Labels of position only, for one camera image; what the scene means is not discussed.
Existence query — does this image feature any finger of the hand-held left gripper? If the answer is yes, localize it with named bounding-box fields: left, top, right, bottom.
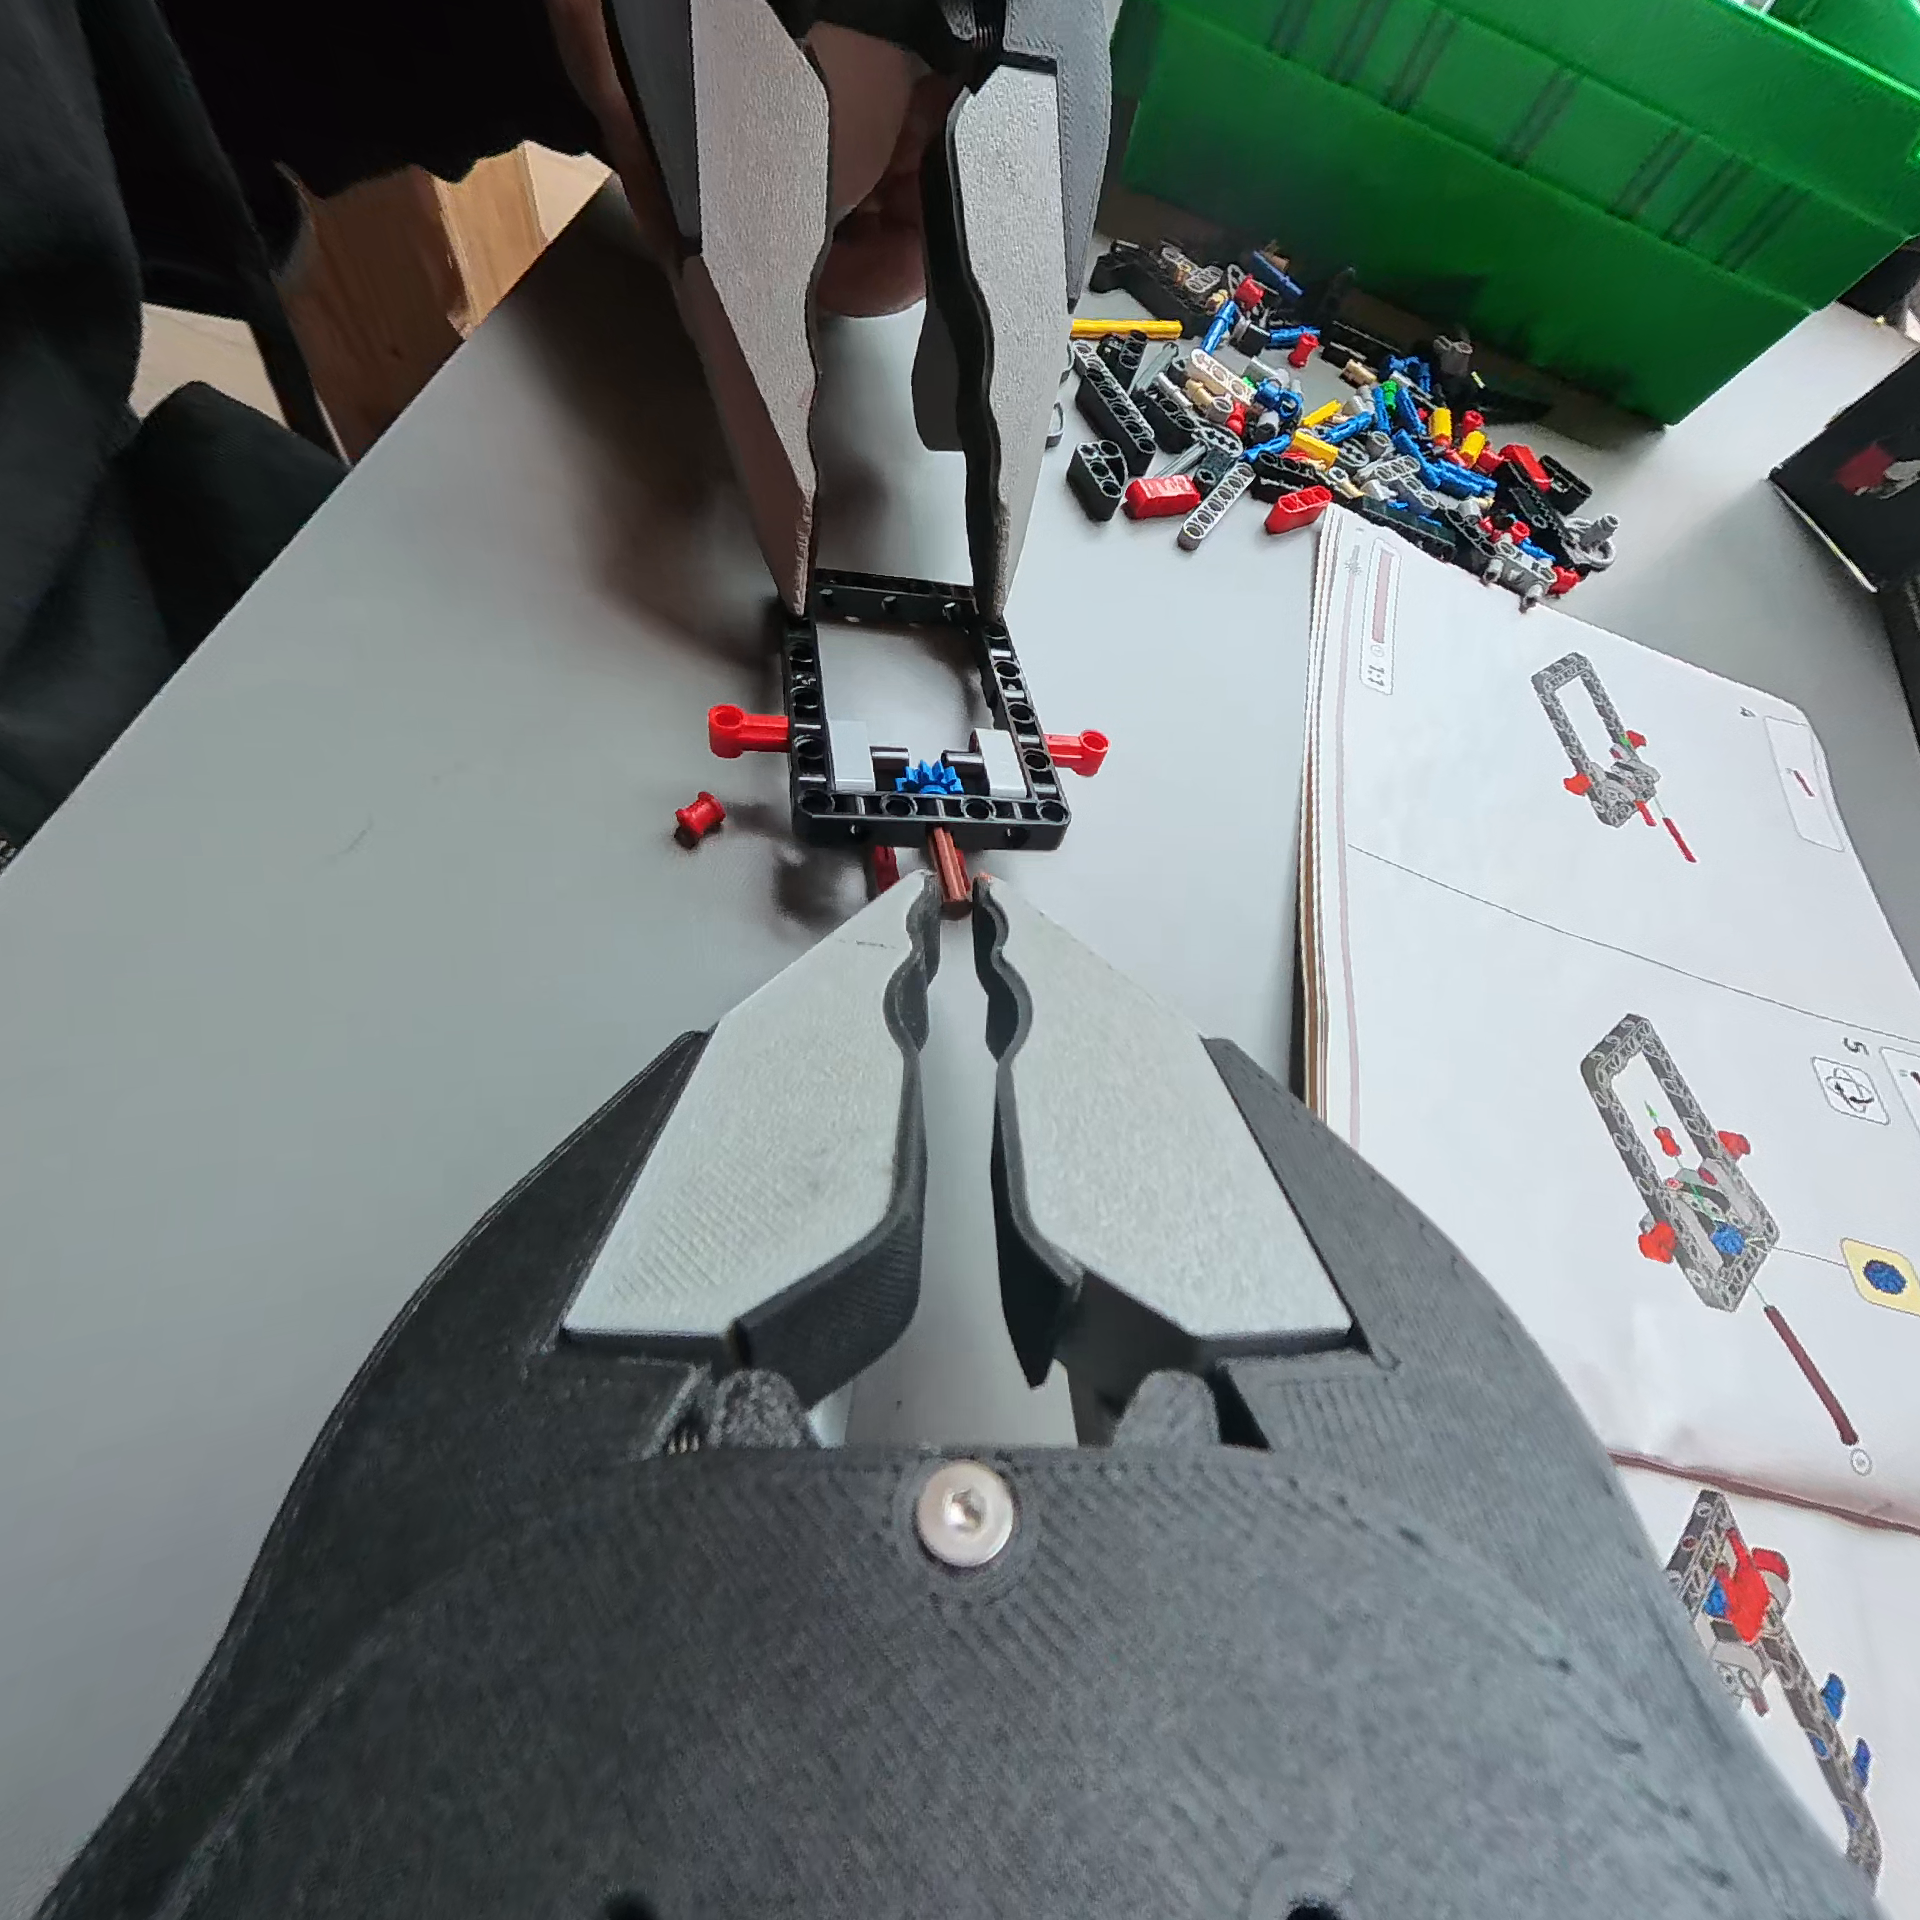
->
left=910, top=0, right=1124, bottom=624
left=609, top=0, right=829, bottom=620

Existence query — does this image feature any person's left hand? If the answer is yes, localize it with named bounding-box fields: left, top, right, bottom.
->
left=823, top=67, right=964, bottom=319

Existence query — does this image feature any black lego set box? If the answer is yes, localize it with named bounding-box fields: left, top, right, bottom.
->
left=1767, top=348, right=1920, bottom=723

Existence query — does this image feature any black lego frame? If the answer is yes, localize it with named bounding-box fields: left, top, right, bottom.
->
left=778, top=566, right=1076, bottom=858

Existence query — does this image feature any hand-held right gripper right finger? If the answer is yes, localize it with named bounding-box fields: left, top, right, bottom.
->
left=972, top=873, right=1363, bottom=1449

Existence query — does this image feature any green plastic bin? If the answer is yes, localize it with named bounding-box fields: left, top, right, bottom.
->
left=1110, top=0, right=1920, bottom=432

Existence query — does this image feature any pile of lego pieces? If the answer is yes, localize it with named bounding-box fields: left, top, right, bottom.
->
left=1063, top=234, right=1626, bottom=612

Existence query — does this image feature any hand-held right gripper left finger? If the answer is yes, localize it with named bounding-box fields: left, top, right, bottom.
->
left=558, top=870, right=950, bottom=1411

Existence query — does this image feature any lego instruction booklet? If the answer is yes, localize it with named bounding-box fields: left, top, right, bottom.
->
left=1294, top=502, right=1920, bottom=1920

